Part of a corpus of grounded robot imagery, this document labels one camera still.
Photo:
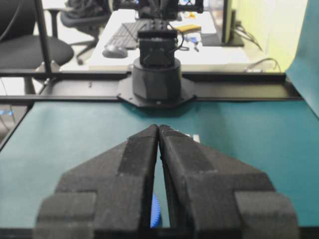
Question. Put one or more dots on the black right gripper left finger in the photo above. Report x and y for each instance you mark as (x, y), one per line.
(110, 194)

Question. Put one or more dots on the black keyboard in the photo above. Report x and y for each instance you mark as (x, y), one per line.
(127, 35)

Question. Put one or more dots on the grey computer mouse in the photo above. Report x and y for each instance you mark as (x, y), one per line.
(113, 51)

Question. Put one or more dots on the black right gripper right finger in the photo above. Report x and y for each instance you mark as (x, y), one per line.
(215, 196)

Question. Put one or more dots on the black aluminium frame rail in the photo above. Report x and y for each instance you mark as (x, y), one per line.
(99, 86)

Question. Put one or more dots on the small blue gear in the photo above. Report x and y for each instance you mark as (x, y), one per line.
(155, 212)

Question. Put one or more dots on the black office chair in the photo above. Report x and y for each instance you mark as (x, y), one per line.
(20, 47)

